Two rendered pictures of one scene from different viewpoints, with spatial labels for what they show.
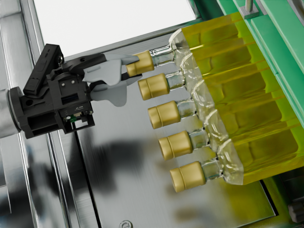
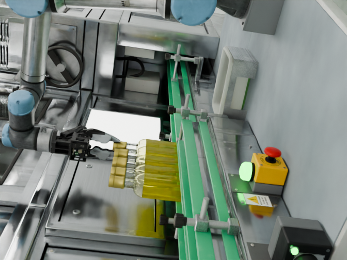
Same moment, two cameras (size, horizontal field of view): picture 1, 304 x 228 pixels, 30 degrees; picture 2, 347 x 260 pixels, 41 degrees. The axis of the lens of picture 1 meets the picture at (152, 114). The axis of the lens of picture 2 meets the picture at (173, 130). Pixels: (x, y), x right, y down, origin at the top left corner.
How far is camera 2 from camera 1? 0.77 m
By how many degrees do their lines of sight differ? 31
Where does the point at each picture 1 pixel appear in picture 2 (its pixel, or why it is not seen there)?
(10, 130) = (45, 145)
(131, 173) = (91, 196)
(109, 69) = (104, 138)
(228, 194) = (135, 218)
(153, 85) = (121, 151)
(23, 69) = not seen: hidden behind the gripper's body
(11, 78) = not seen: hidden behind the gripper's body
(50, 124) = (65, 149)
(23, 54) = not seen: hidden behind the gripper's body
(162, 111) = (119, 159)
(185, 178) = (115, 179)
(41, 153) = (52, 176)
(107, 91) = (99, 152)
